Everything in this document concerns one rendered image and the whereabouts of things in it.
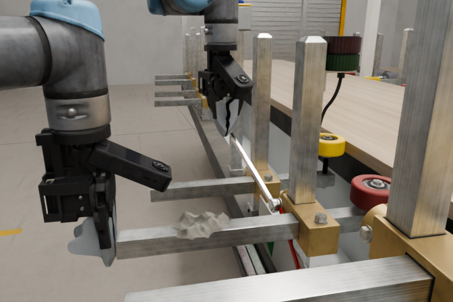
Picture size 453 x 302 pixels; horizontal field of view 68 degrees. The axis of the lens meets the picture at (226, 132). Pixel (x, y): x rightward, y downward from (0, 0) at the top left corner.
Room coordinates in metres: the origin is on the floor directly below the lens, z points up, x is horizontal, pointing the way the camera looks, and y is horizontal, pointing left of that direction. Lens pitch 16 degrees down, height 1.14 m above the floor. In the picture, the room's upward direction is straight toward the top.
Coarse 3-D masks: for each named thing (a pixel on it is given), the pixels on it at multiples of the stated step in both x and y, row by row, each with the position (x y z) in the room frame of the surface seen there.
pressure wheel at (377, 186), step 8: (360, 176) 0.54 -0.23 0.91; (368, 176) 0.54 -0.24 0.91; (376, 176) 0.54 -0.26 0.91; (352, 184) 0.51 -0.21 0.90; (360, 184) 0.50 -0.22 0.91; (368, 184) 0.51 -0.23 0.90; (376, 184) 0.50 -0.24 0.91; (384, 184) 0.51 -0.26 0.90; (352, 192) 0.51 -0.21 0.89; (360, 192) 0.49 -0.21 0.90; (368, 192) 0.48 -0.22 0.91; (376, 192) 0.48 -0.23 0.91; (384, 192) 0.48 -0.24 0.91; (352, 200) 0.50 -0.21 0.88; (360, 200) 0.49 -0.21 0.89; (368, 200) 0.48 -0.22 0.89; (376, 200) 0.47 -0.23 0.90; (384, 200) 0.47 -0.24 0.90; (368, 208) 0.48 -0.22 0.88
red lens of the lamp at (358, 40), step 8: (328, 40) 0.52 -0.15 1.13; (336, 40) 0.51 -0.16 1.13; (344, 40) 0.50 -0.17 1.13; (352, 40) 0.51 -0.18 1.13; (360, 40) 0.51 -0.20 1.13; (328, 48) 0.52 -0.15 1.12; (336, 48) 0.51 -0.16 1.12; (344, 48) 0.50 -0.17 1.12; (352, 48) 0.51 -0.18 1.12; (360, 48) 0.52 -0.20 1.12
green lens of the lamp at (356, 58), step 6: (330, 60) 0.51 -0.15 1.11; (336, 60) 0.51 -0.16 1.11; (342, 60) 0.50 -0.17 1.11; (348, 60) 0.50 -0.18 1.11; (354, 60) 0.51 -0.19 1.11; (330, 66) 0.51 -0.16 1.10; (336, 66) 0.51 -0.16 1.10; (342, 66) 0.50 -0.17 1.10; (348, 66) 0.50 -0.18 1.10; (354, 66) 0.51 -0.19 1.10
